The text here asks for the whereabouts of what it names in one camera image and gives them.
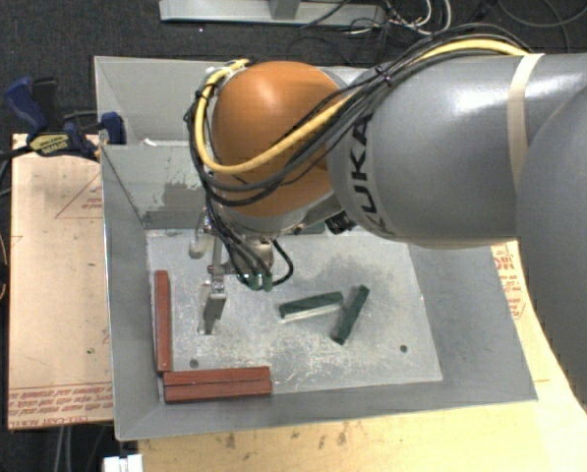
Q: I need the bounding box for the dark green flat block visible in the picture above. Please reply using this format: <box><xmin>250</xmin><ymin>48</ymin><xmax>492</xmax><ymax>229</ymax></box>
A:
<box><xmin>330</xmin><ymin>283</ymin><xmax>372</xmax><ymax>347</ymax></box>
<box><xmin>277</xmin><ymin>290</ymin><xmax>345</xmax><ymax>321</ymax></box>

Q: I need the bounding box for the red-brown flat block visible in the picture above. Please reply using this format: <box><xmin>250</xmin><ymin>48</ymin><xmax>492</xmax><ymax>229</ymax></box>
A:
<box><xmin>163</xmin><ymin>379</ymin><xmax>274</xmax><ymax>405</ymax></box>
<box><xmin>153</xmin><ymin>269</ymin><xmax>174</xmax><ymax>375</ymax></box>
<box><xmin>161</xmin><ymin>366</ymin><xmax>272</xmax><ymax>388</ymax></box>

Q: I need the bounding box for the black cylinder on white bracket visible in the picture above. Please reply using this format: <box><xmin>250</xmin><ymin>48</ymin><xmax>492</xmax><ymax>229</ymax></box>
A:
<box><xmin>323</xmin><ymin>209</ymin><xmax>358</xmax><ymax>236</ymax></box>

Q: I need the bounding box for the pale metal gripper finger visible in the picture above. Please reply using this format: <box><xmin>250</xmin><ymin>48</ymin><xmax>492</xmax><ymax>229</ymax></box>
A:
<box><xmin>204</xmin><ymin>280</ymin><xmax>227</xmax><ymax>336</ymax></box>
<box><xmin>196</xmin><ymin>282</ymin><xmax>210</xmax><ymax>334</ymax></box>

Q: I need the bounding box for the grey metal bin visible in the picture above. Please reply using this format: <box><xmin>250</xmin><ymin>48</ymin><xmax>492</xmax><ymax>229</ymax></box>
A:
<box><xmin>93</xmin><ymin>55</ymin><xmax>540</xmax><ymax>443</ymax></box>

